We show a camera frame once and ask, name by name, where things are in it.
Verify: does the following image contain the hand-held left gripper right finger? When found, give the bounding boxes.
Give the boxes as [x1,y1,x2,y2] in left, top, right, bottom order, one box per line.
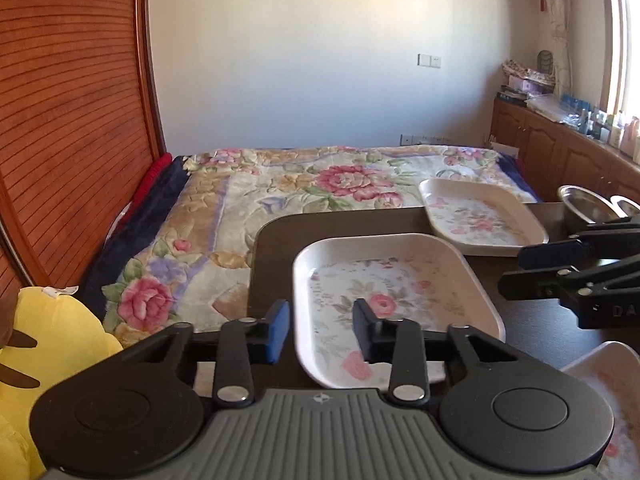
[352,298,522,409]

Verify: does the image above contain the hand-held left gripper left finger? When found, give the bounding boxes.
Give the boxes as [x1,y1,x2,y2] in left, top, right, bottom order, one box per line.
[119,300,291,410]

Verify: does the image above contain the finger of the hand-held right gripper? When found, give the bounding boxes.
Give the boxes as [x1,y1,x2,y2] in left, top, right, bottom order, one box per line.
[498,257,640,302]
[518,214,640,271]

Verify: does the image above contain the floral rectangular plate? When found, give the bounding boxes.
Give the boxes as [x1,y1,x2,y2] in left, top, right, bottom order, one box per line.
[560,341,640,480]
[418,178,550,257]
[292,232,507,390]

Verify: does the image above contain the shallow steel bowl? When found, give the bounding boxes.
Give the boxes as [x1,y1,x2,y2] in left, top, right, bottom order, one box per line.
[611,195,640,221]

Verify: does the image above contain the deep steel bowl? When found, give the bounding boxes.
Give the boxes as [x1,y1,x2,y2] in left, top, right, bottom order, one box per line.
[556,185,631,235]

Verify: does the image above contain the dark blue cloth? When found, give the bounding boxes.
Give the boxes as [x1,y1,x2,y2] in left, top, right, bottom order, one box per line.
[499,152,539,202]
[80,156,191,321]

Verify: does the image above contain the wooden cabinet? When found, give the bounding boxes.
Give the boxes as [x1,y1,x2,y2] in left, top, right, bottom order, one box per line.
[490,97,640,202]

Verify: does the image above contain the clear plastic bags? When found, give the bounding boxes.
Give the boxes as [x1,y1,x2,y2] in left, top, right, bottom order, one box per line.
[527,95,577,124]

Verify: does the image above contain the floral blanket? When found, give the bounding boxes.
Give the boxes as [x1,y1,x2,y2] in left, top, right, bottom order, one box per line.
[100,145,538,347]

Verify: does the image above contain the stack of books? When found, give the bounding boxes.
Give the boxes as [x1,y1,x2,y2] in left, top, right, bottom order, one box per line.
[496,87,529,107]

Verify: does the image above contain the lavender box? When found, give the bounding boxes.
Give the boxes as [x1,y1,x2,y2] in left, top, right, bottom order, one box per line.
[506,77,556,97]

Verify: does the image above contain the floral fabric pile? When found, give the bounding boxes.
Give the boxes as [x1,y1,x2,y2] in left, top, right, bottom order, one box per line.
[502,59,556,82]

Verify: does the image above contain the red cloth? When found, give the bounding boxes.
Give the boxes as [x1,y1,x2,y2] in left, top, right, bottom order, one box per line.
[122,155,174,222]

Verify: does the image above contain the window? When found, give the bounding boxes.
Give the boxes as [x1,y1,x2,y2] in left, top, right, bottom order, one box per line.
[601,0,640,163]

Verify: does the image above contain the yellow plush toy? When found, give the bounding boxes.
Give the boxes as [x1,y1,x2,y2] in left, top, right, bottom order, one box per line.
[0,285,124,480]

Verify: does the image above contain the patterned curtain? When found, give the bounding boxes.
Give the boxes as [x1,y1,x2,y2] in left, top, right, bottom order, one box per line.
[537,0,574,97]

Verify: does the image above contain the wooden slatted headboard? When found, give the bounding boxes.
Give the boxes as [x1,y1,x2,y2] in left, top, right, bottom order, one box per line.
[0,0,168,311]

